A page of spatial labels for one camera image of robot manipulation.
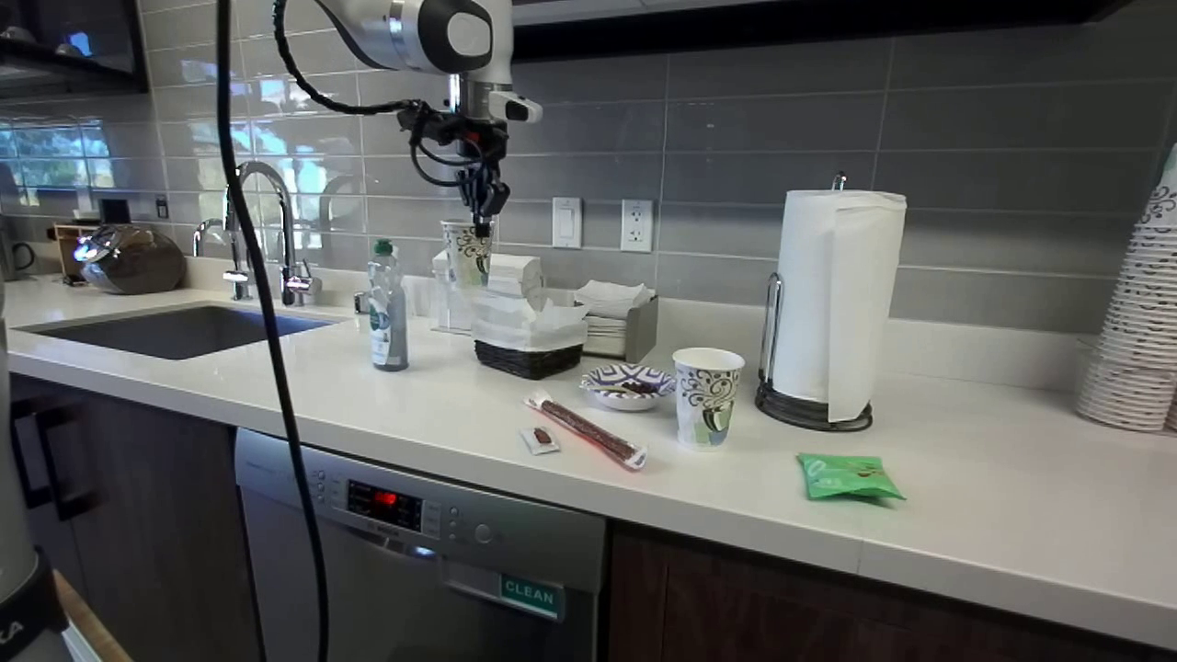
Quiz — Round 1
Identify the stainless steel dishwasher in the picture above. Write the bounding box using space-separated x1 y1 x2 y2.
233 428 611 662

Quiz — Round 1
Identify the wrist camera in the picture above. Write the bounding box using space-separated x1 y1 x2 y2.
494 85 546 128

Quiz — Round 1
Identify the white wall outlet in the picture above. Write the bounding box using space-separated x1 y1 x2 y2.
617 196 653 254
548 196 585 249

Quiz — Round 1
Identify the chrome arched faucet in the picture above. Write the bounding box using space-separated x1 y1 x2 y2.
226 158 315 309

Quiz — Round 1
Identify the brown stick packet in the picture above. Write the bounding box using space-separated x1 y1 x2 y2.
525 391 650 475

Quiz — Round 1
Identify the dish soap bottle green cap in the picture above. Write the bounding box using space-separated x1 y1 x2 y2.
353 234 411 375

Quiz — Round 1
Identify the black paper towel holder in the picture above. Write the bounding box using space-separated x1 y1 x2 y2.
752 169 879 437

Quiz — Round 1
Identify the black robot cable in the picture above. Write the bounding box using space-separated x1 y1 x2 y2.
213 0 511 662

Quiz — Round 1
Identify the patterned paper cup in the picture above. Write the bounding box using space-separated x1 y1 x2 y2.
671 341 745 453
448 220 498 294

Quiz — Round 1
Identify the tall paper cup stack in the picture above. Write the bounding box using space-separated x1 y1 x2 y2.
1073 139 1177 437

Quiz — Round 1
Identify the green snack packet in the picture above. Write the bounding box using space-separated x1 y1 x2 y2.
796 450 907 506

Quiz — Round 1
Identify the brown kettle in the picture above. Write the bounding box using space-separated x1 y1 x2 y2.
71 220 193 299

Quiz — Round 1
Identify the patterned small plate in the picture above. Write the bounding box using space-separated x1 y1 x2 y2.
579 362 678 417

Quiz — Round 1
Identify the steel sink basin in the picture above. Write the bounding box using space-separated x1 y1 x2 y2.
26 303 330 363

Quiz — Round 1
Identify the dark wood cabinet front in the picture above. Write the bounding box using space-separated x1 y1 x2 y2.
601 518 1177 662

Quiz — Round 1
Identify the dark wood cabinet door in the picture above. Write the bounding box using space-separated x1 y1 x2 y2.
5 373 267 662

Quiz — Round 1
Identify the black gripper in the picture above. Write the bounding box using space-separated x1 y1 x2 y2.
452 118 516 244

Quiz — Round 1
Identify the metal napkin holder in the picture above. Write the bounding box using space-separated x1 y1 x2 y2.
571 275 663 363

